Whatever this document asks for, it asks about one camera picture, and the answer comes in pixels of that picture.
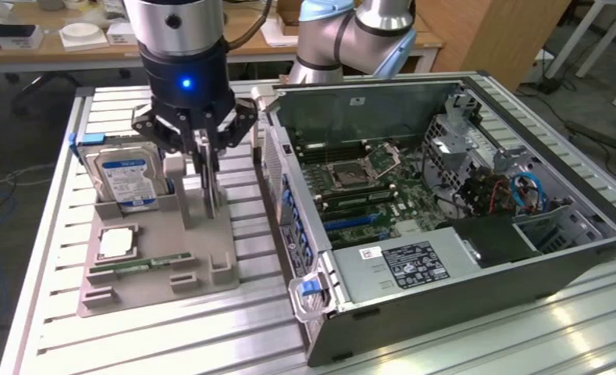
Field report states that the white paper stack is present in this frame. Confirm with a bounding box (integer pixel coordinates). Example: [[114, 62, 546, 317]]
[[260, 18, 302, 48]]

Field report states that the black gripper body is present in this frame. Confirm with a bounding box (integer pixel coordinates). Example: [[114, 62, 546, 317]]
[[139, 43, 238, 132]]

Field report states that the black NVIDIA graphics card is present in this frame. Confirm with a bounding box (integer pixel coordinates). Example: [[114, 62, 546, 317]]
[[192, 130, 223, 220]]

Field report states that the black chair base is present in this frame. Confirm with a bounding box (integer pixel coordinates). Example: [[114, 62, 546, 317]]
[[4, 68, 132, 116]]

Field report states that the blue data wire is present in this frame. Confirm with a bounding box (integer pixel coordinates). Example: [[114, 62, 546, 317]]
[[508, 171, 550, 215]]

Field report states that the wooden desk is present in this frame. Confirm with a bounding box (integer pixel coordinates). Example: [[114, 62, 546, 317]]
[[0, 0, 444, 76]]

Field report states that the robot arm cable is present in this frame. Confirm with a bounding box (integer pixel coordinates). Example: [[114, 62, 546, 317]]
[[223, 0, 276, 50]]

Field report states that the hard disk with blue caddy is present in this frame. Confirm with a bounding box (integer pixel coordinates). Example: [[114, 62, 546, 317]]
[[68, 131, 176, 214]]

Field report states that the perforated metal disk bay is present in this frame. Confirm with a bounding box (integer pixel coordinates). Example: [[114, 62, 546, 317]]
[[422, 93, 502, 189]]

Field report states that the silver disk bay bracket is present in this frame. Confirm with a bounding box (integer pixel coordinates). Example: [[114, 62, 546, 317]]
[[512, 195, 607, 255]]

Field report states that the blue expansion slot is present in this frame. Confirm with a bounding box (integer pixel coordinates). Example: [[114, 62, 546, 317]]
[[323, 213, 384, 232]]

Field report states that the open grey PC case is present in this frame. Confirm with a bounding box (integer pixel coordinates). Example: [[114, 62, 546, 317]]
[[250, 76, 616, 368]]

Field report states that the black power adapter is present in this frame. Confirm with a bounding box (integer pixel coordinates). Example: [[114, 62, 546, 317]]
[[515, 76, 567, 97]]

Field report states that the black plastic shroud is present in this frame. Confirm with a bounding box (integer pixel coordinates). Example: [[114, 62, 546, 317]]
[[451, 216, 544, 270]]

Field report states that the red wire bundle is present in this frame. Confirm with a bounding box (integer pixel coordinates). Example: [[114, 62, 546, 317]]
[[474, 175, 514, 215]]

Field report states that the green motherboard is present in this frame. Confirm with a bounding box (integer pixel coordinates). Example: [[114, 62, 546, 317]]
[[291, 132, 450, 251]]

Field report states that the installed green RAM stick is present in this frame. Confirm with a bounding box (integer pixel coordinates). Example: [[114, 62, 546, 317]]
[[319, 190, 396, 205]]

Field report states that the grey parts rack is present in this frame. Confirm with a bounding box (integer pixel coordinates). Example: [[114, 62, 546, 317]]
[[75, 155, 242, 320]]

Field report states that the blue case latch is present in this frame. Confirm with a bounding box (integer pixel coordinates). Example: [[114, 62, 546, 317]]
[[296, 280, 323, 301]]

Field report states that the grey power supply unit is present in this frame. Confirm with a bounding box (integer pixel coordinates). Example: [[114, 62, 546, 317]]
[[331, 227, 484, 305]]

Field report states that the white box with dark lid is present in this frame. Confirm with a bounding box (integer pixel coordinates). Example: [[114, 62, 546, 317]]
[[0, 23, 46, 51]]

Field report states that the CPU socket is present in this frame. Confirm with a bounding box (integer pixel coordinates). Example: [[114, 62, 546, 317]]
[[327, 159, 372, 189]]

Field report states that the brown cardboard box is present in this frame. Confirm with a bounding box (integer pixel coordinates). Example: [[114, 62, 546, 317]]
[[278, 0, 306, 27]]

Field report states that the wooden cabinet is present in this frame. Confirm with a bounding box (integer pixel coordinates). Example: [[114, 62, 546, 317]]
[[432, 0, 575, 93]]

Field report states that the metal socket cover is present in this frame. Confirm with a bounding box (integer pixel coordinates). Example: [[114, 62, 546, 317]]
[[367, 141, 407, 173]]

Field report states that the silver finned heatsink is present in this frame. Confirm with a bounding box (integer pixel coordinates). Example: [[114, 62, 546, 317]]
[[395, 220, 427, 236]]

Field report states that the white labelled box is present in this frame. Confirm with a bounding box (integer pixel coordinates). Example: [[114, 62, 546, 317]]
[[104, 21, 142, 47]]

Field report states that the silver CPU chip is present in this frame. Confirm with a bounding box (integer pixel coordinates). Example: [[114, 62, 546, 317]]
[[98, 230, 135, 259]]

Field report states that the white table frame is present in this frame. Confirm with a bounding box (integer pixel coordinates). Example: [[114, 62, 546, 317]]
[[544, 0, 616, 107]]

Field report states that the white round dish on box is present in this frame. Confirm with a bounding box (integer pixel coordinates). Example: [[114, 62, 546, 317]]
[[59, 22, 111, 53]]

